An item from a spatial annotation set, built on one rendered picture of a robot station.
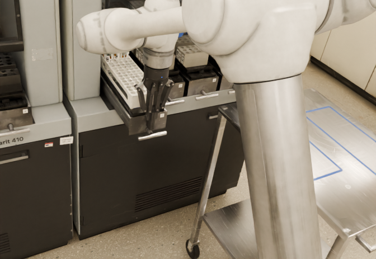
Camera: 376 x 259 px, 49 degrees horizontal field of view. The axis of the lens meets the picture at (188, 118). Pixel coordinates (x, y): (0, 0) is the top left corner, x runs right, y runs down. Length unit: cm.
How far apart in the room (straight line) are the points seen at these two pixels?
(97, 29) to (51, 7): 33
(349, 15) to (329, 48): 309
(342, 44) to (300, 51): 309
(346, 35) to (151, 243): 241
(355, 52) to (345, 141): 221
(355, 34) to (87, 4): 260
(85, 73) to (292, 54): 100
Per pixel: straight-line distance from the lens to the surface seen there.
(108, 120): 149
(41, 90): 145
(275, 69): 56
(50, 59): 140
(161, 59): 117
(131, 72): 144
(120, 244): 198
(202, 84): 160
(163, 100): 129
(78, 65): 144
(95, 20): 104
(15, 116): 138
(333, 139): 142
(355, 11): 67
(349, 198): 122
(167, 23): 92
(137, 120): 133
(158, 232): 203
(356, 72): 361
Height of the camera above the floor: 157
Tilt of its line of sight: 35 degrees down
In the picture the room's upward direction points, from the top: 10 degrees clockwise
